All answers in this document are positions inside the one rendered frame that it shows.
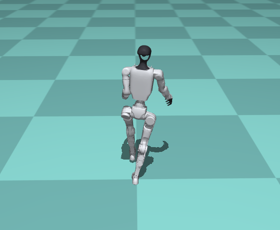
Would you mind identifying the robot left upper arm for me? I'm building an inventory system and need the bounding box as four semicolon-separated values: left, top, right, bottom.
122;67;132;95

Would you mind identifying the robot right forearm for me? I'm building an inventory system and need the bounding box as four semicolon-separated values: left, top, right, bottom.
162;86;172;100

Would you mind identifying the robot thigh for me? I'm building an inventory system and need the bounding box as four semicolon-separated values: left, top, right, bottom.
138;111;156;154
121;106;135;137

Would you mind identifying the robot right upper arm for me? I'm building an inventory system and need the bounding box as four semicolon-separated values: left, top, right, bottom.
153;69;166;93

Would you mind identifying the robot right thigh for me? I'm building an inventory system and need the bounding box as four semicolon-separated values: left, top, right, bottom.
138;111;156;154

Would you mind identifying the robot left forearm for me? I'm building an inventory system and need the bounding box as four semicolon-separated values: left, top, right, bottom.
122;89;129;100

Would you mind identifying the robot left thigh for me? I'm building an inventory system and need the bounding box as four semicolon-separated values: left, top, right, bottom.
121;106;135;137

